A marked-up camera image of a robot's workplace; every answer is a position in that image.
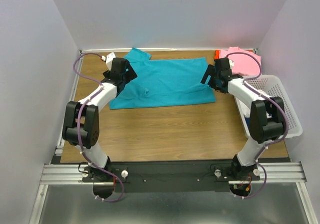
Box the white plastic laundry basket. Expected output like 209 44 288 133
234 74 304 139

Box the pink folded t shirt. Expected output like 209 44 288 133
219 47 261 76

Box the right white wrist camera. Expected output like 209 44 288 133
228 59 235 71

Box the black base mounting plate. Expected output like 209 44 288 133
80 159 260 197

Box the aluminium frame rail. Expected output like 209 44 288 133
37 162 86 184

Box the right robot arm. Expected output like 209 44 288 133
201 57 289 180

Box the orange folded t shirt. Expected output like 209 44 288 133
214 50 221 60

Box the white t shirt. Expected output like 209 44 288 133
241 105 251 118

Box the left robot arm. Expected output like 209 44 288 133
62 54 138 181

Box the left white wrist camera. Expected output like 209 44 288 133
100 52 116 70

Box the teal t shirt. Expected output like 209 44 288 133
109 48 216 110

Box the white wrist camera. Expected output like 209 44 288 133
228 59 235 71
100 52 116 70

